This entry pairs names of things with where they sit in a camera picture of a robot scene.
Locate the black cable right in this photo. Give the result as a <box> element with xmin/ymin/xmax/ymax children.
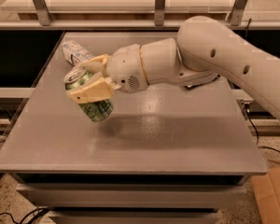
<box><xmin>245</xmin><ymin>105</ymin><xmax>280</xmax><ymax>166</ymax></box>

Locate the green soda can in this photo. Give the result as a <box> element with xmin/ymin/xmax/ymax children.
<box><xmin>63</xmin><ymin>67</ymin><xmax>113</xmax><ymax>122</ymax></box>

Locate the metal rail frame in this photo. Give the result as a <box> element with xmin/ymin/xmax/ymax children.
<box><xmin>0</xmin><ymin>0</ymin><xmax>280</xmax><ymax>30</ymax></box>

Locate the black snack bar wrapper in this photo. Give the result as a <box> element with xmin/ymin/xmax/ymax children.
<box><xmin>184</xmin><ymin>85</ymin><xmax>196</xmax><ymax>90</ymax></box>

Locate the grey drawer cabinet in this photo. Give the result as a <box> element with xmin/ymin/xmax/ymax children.
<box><xmin>0</xmin><ymin>31</ymin><xmax>269</xmax><ymax>224</ymax></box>

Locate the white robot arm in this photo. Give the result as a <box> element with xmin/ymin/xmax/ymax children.
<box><xmin>63</xmin><ymin>16</ymin><xmax>280</xmax><ymax>120</ymax></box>

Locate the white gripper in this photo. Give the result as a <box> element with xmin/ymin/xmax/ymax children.
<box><xmin>65</xmin><ymin>44</ymin><xmax>148</xmax><ymax>104</ymax></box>

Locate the black floor cable left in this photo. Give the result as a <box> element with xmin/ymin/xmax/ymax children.
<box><xmin>0</xmin><ymin>206</ymin><xmax>50</xmax><ymax>224</ymax></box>

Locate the cardboard box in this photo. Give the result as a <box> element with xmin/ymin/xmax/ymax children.
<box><xmin>251</xmin><ymin>166</ymin><xmax>280</xmax><ymax>224</ymax></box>

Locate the clear plastic water bottle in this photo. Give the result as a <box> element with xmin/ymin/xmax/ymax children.
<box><xmin>62</xmin><ymin>40</ymin><xmax>95</xmax><ymax>66</ymax></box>

